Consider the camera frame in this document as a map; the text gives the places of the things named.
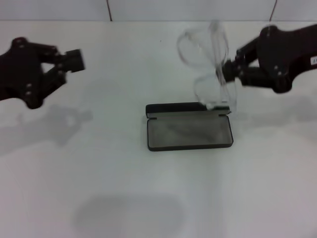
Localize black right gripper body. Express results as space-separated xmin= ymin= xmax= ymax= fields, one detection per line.
xmin=257 ymin=23 xmax=317 ymax=95

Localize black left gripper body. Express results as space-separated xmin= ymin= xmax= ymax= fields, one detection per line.
xmin=0 ymin=37 xmax=48 ymax=110

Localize clear white glasses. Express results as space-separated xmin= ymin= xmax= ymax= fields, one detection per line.
xmin=176 ymin=20 xmax=240 ymax=114

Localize black glasses case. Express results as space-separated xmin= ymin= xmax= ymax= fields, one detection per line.
xmin=145 ymin=102 xmax=235 ymax=152

